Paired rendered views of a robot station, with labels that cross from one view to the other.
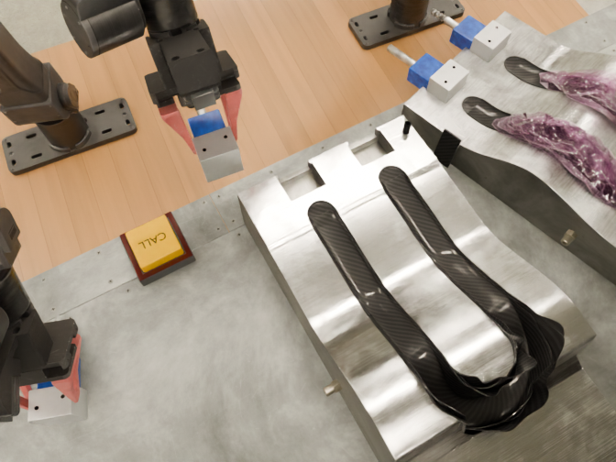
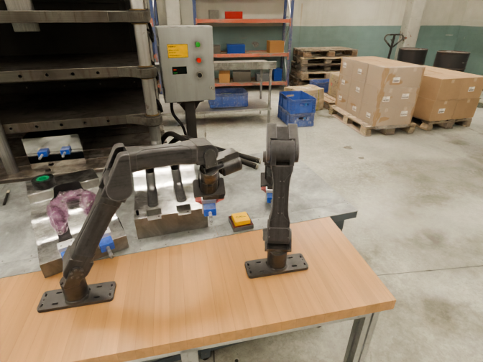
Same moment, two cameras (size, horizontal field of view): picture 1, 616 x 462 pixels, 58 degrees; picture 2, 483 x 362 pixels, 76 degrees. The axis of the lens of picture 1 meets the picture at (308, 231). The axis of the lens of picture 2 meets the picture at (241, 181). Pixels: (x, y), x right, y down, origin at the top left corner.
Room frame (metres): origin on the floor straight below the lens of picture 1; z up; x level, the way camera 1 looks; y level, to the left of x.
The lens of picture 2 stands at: (1.26, 0.41, 1.52)
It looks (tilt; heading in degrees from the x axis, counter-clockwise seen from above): 28 degrees down; 192
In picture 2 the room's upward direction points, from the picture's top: straight up
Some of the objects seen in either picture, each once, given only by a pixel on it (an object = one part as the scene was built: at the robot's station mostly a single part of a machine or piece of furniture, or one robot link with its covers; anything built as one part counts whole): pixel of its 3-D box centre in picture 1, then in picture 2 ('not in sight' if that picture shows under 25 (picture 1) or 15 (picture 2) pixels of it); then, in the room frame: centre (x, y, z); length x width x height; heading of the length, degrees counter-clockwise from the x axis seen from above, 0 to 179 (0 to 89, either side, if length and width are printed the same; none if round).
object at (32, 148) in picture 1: (60, 122); (277, 257); (0.51, 0.37, 0.84); 0.20 x 0.07 x 0.08; 113
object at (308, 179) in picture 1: (301, 186); (184, 212); (0.37, 0.01, 0.87); 0.05 x 0.05 x 0.04; 28
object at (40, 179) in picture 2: not in sight; (44, 182); (0.36, -0.59, 0.93); 0.08 x 0.08 x 0.04
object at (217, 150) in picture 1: (206, 126); (210, 211); (0.43, 0.13, 0.93); 0.13 x 0.05 x 0.05; 21
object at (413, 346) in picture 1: (431, 285); (162, 178); (0.21, -0.14, 0.92); 0.35 x 0.16 x 0.09; 28
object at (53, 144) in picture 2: not in sight; (64, 136); (-0.25, -1.00, 0.87); 0.50 x 0.27 x 0.17; 28
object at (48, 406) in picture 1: (59, 366); (272, 199); (0.14, 0.31, 0.83); 0.13 x 0.05 x 0.05; 9
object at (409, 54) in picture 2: not in sight; (407, 70); (-6.60, 2.63, 0.44); 0.59 x 0.59 x 0.88
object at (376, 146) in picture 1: (368, 153); (154, 216); (0.42, -0.09, 0.87); 0.05 x 0.05 x 0.04; 28
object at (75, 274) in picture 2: not in sight; (72, 268); (0.74, -0.17, 0.90); 0.09 x 0.06 x 0.06; 40
